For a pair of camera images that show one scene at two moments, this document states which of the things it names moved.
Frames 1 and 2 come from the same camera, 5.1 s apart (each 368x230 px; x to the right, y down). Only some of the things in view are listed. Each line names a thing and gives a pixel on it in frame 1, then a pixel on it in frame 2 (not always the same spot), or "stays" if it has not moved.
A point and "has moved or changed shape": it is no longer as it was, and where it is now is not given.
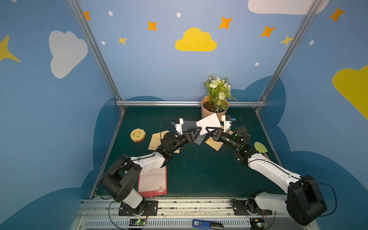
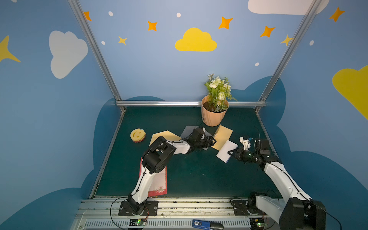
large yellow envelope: [155, 141] stays
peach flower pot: [205, 114] stays
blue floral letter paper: [211, 121] to [223, 154]
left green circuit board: [137, 222] stays
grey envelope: [187, 125] has moved or changed shape
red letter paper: [153, 181] stays
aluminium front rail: [96, 213] stays
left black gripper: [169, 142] to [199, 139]
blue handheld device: [207, 225] stays
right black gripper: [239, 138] to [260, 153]
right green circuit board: [258, 223] stays
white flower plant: [219, 92] stays
